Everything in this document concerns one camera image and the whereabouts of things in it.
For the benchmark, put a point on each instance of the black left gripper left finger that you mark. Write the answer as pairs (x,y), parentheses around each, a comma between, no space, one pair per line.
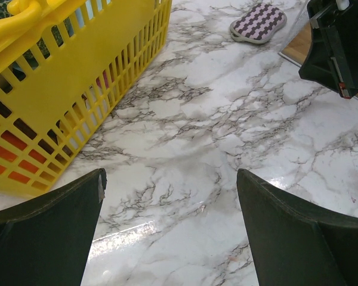
(47,240)

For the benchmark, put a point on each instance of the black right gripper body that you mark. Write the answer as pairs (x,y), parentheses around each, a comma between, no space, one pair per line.
(345,23)

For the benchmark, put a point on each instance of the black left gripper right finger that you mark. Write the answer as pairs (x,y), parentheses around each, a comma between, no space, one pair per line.
(293,241)

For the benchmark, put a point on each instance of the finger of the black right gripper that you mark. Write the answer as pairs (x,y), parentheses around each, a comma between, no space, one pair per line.
(318,66)

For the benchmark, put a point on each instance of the purple wavy striped sponge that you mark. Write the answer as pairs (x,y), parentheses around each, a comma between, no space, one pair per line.
(258,25)

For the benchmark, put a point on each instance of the yellow plastic basket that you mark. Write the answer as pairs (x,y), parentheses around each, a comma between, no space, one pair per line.
(49,108)

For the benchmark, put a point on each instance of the green netted melon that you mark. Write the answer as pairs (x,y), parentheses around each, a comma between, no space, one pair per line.
(54,37)

